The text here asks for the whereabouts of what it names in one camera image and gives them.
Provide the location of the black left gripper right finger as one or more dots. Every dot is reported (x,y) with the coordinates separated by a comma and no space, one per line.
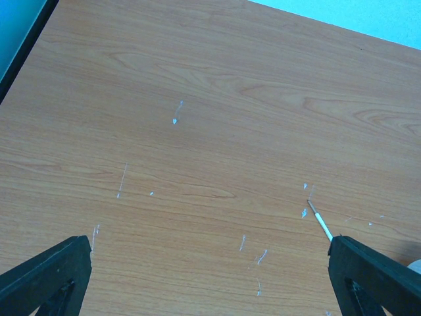
(366,282)

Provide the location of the black frame rail left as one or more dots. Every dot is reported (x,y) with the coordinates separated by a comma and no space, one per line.
(21,24)

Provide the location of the white shoelace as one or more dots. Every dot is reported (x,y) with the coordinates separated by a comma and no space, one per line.
(320,221)

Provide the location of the white canvas sneaker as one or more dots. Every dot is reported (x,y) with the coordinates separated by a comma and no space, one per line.
(415,266)

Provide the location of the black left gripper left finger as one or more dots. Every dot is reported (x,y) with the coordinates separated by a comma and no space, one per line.
(53,282)

